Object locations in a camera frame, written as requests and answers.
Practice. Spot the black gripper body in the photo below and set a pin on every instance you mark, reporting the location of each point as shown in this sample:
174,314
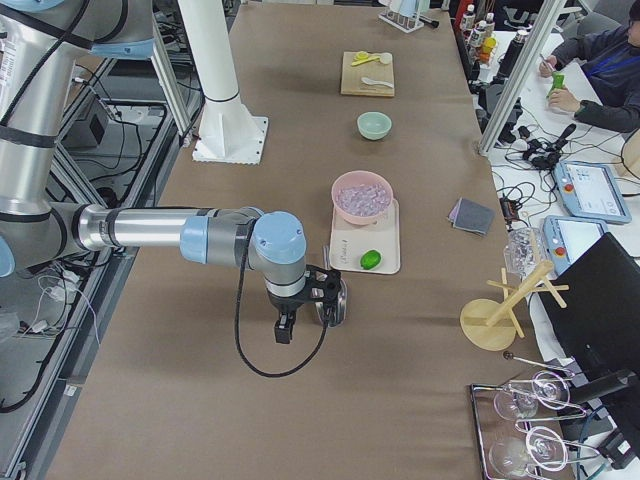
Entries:
282,303

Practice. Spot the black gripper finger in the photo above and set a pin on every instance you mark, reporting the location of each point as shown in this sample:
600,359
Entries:
283,329

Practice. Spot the white spoon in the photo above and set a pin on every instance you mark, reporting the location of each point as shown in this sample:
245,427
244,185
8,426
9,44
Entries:
373,82

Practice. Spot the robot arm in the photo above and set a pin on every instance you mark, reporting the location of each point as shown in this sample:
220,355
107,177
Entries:
44,41

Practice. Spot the pink bowl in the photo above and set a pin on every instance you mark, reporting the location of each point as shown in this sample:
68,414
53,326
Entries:
354,178

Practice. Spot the clear ice cubes pile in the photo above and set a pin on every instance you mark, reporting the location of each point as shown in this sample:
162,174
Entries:
364,200

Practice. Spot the mint green bowl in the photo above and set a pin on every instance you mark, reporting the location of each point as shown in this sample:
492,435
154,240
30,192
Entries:
374,125

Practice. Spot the yellow measuring spoon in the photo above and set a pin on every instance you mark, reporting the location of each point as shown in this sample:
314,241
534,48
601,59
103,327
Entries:
363,57

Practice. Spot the green lime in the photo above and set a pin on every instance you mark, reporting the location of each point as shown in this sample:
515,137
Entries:
370,260

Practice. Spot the grey purple folded cloth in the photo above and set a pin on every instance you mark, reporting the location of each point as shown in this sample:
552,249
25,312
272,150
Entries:
472,217

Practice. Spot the wooden cup tree stand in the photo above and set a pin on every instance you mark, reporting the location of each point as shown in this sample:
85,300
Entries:
492,325

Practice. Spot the wooden cutting board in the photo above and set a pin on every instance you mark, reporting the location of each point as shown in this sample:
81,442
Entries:
351,77

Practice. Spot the clear plastic container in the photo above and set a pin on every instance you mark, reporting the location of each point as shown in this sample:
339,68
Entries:
523,251

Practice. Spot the white round lid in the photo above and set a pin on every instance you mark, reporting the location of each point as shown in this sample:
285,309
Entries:
385,58

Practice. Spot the wine glass upper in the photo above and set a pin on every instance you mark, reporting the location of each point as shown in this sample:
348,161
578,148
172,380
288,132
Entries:
521,399

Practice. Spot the teach pendant lower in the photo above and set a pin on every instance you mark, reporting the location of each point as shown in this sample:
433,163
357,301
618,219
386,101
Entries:
568,238

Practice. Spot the teach pendant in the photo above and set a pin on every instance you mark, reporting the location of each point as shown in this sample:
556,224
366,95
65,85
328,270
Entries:
568,238
589,190

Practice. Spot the wine glass lower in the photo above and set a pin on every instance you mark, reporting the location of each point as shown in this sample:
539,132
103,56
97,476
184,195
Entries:
541,450

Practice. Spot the black monitor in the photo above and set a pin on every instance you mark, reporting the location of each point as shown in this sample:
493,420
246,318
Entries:
599,326

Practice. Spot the white cup rack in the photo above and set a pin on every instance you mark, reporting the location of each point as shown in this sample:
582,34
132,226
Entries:
407,15

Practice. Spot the teach pendant upper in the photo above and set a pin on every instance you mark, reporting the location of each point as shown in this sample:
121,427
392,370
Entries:
589,190

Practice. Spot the person in dark jacket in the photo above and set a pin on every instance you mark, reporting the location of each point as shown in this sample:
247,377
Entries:
611,65

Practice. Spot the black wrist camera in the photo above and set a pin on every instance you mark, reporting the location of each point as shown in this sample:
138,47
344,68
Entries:
322,285

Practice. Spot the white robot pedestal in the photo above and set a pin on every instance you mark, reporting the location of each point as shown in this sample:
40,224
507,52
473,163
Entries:
228,133

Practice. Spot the wire wine glass rack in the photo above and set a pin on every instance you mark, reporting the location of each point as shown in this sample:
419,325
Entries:
516,425

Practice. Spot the aluminium frame post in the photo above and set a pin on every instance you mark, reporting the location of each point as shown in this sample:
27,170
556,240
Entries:
546,20

